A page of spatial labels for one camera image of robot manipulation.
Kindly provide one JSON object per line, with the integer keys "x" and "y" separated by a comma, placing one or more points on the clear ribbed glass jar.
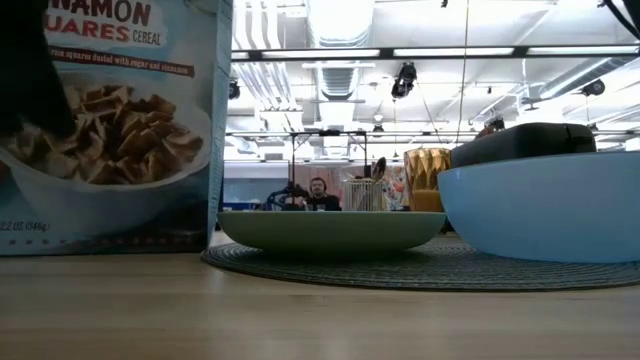
{"x": 362, "y": 196}

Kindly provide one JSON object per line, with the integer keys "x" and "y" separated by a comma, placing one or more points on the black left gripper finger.
{"x": 30, "y": 75}

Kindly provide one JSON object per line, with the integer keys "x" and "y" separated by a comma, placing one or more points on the grey round woven placemat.
{"x": 400, "y": 270}

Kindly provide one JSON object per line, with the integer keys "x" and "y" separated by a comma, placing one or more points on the dark background machine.
{"x": 285, "y": 197}

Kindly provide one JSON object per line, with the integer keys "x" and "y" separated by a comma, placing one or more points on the black overhead frame bar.
{"x": 400, "y": 52}

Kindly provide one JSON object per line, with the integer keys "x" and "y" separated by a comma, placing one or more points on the amber faceted tumbler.
{"x": 425, "y": 175}

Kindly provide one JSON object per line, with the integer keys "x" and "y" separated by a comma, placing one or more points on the black toaster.
{"x": 525, "y": 142}

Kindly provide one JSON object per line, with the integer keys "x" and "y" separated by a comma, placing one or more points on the metal spoon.
{"x": 379, "y": 168}

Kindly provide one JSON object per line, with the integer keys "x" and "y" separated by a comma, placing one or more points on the pale green plate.
{"x": 330, "y": 230}

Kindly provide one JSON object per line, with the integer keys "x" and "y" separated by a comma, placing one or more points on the black ceiling spotlight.
{"x": 494, "y": 125}
{"x": 594, "y": 88}
{"x": 234, "y": 90}
{"x": 404, "y": 80}

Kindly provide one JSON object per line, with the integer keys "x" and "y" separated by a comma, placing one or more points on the blue bowl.
{"x": 545, "y": 210}

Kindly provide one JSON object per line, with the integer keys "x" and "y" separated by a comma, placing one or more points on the person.
{"x": 322, "y": 197}

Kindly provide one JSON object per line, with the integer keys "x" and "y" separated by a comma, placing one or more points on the blue cinnamon squares cereal box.
{"x": 150, "y": 200}

